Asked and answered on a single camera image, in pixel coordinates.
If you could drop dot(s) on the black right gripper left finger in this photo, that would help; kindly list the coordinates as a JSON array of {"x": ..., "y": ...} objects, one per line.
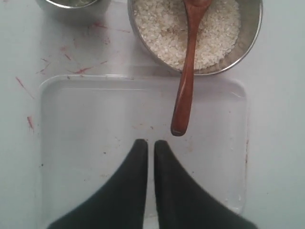
[{"x": 120, "y": 202}]

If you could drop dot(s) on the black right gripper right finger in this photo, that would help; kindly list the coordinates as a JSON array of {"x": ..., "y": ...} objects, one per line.
[{"x": 181, "y": 203}]

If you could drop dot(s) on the brown wooden spoon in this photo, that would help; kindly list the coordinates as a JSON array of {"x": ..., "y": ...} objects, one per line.
[{"x": 195, "y": 10}]

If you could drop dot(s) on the steel bowl with rice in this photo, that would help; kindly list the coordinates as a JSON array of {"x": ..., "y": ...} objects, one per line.
[{"x": 226, "y": 33}]

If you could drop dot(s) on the small steel cup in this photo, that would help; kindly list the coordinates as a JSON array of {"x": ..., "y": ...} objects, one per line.
[{"x": 73, "y": 4}]

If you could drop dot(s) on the white plastic tray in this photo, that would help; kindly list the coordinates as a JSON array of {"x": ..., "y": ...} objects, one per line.
[{"x": 88, "y": 125}]

